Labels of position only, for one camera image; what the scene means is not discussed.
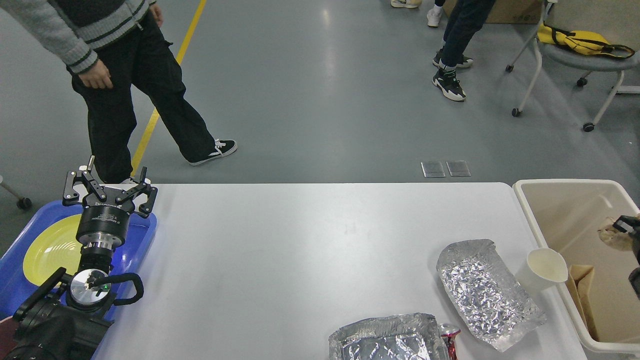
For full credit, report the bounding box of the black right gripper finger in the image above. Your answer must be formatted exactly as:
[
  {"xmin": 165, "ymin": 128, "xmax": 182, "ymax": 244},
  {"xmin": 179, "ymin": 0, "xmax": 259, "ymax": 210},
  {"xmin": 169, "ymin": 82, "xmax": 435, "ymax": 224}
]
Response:
[{"xmin": 613, "ymin": 215, "xmax": 640, "ymax": 234}]

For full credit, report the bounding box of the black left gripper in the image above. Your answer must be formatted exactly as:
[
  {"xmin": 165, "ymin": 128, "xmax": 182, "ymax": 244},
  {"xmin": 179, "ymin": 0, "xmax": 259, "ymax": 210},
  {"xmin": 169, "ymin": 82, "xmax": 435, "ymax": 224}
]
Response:
[{"xmin": 62, "ymin": 155, "xmax": 158, "ymax": 249}]

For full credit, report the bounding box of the brown paper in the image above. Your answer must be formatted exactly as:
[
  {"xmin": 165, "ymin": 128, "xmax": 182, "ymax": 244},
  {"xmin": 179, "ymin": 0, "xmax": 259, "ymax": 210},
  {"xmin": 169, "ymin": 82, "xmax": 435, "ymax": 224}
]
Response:
[{"xmin": 597, "ymin": 216, "xmax": 633, "ymax": 252}]

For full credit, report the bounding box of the yellow plate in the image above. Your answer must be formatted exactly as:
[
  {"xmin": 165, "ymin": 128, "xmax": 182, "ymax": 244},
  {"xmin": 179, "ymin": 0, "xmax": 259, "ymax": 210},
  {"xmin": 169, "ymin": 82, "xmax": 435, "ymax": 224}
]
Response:
[{"xmin": 22, "ymin": 214, "xmax": 83, "ymax": 286}]

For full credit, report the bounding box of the brown paper bag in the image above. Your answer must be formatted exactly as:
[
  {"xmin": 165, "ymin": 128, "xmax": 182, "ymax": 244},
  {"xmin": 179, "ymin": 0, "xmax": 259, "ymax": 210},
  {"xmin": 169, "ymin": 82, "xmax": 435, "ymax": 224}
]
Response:
[{"xmin": 566, "ymin": 264, "xmax": 600, "ymax": 341}]

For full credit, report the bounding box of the white paper cup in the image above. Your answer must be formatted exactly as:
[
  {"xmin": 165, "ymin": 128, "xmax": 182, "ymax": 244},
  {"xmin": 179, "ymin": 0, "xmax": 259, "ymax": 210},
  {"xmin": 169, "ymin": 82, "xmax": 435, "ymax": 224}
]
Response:
[{"xmin": 515, "ymin": 248, "xmax": 569, "ymax": 295}]

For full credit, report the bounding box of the blue plastic tray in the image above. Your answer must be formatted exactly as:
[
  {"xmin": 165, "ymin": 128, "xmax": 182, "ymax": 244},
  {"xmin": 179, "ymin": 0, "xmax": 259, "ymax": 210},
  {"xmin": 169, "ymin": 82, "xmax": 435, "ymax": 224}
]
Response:
[{"xmin": 0, "ymin": 201, "xmax": 157, "ymax": 319}]

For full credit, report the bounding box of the pink mug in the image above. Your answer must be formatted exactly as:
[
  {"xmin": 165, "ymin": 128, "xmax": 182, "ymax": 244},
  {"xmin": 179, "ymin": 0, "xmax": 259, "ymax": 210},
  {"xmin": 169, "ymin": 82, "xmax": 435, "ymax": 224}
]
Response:
[{"xmin": 0, "ymin": 316, "xmax": 19, "ymax": 349}]

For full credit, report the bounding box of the small aluminium foil piece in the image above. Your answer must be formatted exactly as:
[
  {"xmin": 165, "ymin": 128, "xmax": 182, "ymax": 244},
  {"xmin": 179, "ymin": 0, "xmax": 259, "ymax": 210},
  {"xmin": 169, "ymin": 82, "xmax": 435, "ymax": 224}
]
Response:
[{"xmin": 436, "ymin": 239, "xmax": 547, "ymax": 353}]

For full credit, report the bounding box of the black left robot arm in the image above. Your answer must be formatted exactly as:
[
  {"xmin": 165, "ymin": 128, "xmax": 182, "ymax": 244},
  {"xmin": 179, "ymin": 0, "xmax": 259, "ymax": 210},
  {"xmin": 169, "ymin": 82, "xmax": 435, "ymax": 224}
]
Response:
[{"xmin": 5, "ymin": 156, "xmax": 158, "ymax": 360}]

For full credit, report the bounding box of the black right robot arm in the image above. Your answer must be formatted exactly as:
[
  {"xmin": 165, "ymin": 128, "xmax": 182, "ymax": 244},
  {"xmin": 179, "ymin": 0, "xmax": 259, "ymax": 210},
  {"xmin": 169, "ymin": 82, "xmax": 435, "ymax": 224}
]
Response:
[{"xmin": 613, "ymin": 215, "xmax": 640, "ymax": 299}]

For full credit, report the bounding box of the beige plastic bin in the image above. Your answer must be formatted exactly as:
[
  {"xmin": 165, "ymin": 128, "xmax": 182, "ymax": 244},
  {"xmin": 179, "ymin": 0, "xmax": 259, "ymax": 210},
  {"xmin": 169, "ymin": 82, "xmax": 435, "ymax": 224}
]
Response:
[{"xmin": 513, "ymin": 178, "xmax": 639, "ymax": 360}]

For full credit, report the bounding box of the chair caster wheel leg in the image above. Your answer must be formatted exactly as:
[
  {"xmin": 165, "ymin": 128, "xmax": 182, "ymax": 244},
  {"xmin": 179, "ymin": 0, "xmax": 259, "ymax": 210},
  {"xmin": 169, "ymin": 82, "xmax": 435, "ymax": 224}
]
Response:
[{"xmin": 0, "ymin": 175, "xmax": 32, "ymax": 210}]

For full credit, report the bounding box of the person in grey sweater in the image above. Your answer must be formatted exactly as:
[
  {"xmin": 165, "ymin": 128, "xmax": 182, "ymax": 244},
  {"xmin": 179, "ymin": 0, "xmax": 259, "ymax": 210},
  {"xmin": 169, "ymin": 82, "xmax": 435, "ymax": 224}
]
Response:
[{"xmin": 1, "ymin": 0, "xmax": 238, "ymax": 183}]

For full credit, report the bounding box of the grey office chair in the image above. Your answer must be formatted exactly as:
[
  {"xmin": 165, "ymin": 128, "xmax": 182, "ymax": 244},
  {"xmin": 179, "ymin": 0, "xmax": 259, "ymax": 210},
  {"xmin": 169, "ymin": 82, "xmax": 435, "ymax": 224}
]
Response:
[{"xmin": 511, "ymin": 0, "xmax": 639, "ymax": 132}]

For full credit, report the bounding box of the right floor outlet plate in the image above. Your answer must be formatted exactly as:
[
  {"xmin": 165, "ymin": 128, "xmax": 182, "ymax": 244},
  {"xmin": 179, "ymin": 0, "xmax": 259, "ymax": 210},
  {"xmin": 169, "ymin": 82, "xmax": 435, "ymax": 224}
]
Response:
[{"xmin": 446, "ymin": 160, "xmax": 472, "ymax": 177}]

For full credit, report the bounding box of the floor outlet plate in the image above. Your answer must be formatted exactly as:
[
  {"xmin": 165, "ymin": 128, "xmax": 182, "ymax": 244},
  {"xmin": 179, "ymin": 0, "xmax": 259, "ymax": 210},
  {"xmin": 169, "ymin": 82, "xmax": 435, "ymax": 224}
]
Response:
[
  {"xmin": 446, "ymin": 160, "xmax": 472, "ymax": 177},
  {"xmin": 420, "ymin": 161, "xmax": 446, "ymax": 179}
]

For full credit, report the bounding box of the yellow bag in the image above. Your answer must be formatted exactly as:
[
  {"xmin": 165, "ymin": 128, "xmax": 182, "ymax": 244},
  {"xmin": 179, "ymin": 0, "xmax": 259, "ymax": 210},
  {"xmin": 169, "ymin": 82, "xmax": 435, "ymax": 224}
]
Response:
[{"xmin": 537, "ymin": 23, "xmax": 636, "ymax": 60}]

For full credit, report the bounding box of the left floor outlet plate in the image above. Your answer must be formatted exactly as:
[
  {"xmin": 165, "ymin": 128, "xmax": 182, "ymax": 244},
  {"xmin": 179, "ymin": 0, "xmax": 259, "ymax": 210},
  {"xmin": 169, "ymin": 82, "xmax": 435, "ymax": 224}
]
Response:
[{"xmin": 420, "ymin": 161, "xmax": 446, "ymax": 179}]

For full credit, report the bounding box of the large crumpled aluminium foil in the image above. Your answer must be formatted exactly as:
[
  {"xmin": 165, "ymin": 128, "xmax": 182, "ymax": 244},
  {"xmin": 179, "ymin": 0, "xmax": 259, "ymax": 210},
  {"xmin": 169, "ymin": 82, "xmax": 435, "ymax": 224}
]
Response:
[{"xmin": 328, "ymin": 312, "xmax": 450, "ymax": 360}]

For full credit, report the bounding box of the person in dark jeans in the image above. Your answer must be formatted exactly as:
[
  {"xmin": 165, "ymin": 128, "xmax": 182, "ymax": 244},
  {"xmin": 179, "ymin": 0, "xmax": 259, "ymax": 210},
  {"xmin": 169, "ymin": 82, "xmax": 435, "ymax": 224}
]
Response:
[{"xmin": 432, "ymin": 0, "xmax": 495, "ymax": 101}]

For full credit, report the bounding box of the person in black shorts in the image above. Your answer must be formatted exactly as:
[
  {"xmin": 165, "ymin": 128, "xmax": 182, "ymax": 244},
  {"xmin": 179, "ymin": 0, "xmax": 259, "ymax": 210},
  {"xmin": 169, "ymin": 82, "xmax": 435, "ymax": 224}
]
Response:
[{"xmin": 390, "ymin": 0, "xmax": 446, "ymax": 28}]

